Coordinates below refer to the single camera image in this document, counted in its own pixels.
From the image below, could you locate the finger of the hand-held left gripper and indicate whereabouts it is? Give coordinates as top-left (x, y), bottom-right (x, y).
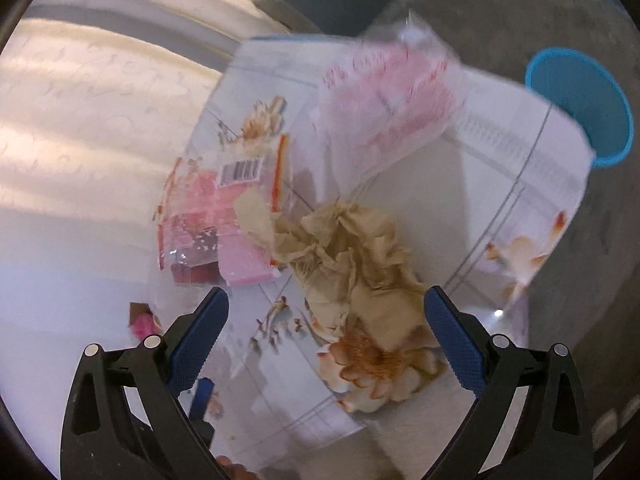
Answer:
top-left (191, 377), bottom-right (217, 441)

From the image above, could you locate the blue plastic bin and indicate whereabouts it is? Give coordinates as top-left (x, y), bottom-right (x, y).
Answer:
top-left (525, 47), bottom-right (636, 168)

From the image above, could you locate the brown paper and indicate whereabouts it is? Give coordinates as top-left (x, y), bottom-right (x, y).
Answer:
top-left (234, 192), bottom-right (428, 348)

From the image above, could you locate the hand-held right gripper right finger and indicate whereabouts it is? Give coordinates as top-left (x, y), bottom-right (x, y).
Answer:
top-left (420, 285), bottom-right (596, 480)

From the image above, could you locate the clear plastic wrapper with barcode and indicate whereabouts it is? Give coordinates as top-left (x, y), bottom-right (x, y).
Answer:
top-left (152, 132), bottom-right (293, 288)

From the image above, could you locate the floral tablecloth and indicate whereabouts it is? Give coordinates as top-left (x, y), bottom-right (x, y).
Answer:
top-left (150, 35), bottom-right (598, 480)

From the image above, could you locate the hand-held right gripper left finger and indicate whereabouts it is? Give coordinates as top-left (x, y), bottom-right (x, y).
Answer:
top-left (60, 287), bottom-right (236, 480)

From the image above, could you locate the cream patterned curtain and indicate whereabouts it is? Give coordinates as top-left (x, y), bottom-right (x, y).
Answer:
top-left (0, 0), bottom-right (281, 231)

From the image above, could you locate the clear pink printed plastic wrapper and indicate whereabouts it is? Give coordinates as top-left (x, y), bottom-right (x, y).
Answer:
top-left (307, 10), bottom-right (468, 186)

